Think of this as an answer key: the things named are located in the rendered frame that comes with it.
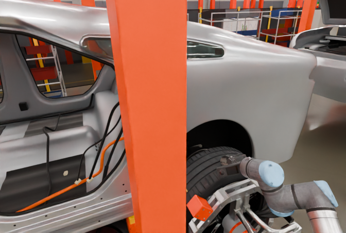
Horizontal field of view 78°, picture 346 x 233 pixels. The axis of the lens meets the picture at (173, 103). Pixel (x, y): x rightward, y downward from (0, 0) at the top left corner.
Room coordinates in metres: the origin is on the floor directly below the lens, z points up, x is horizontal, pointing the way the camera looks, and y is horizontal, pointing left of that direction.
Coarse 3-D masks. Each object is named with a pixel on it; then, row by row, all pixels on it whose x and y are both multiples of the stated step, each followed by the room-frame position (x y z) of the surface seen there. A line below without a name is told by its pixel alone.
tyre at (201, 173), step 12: (204, 156) 1.01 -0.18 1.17; (216, 156) 0.99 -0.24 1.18; (192, 168) 0.94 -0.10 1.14; (204, 168) 0.91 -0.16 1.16; (216, 168) 0.89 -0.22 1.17; (192, 180) 0.87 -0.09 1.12; (204, 180) 0.84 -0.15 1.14; (216, 180) 0.83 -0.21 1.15; (228, 180) 0.85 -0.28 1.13; (192, 192) 0.81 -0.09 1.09; (204, 192) 0.80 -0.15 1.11; (192, 216) 0.77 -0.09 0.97
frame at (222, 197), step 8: (240, 184) 0.83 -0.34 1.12; (248, 184) 0.85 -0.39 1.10; (256, 184) 0.83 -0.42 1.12; (216, 192) 0.79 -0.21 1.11; (224, 192) 0.78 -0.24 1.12; (232, 192) 0.78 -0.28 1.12; (240, 192) 0.78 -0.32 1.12; (248, 192) 0.80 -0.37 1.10; (216, 200) 0.78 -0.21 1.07; (224, 200) 0.74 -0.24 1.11; (232, 200) 0.76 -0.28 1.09; (264, 200) 0.92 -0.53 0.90; (216, 208) 0.73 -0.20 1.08; (192, 224) 0.73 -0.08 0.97; (200, 224) 0.70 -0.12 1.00; (208, 224) 0.71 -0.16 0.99; (256, 224) 0.90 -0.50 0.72; (192, 232) 0.70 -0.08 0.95; (200, 232) 0.69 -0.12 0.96; (264, 232) 0.87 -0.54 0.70
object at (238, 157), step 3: (234, 156) 0.87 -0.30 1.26; (237, 156) 0.85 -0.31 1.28; (240, 156) 0.84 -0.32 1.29; (243, 156) 0.84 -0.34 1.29; (228, 159) 0.85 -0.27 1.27; (231, 159) 0.83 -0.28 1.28; (234, 159) 0.83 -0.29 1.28; (237, 159) 0.83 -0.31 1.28; (240, 159) 0.83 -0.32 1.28; (228, 162) 0.85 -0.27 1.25; (231, 162) 0.83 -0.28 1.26; (234, 162) 0.82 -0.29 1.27; (237, 162) 0.81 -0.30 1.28
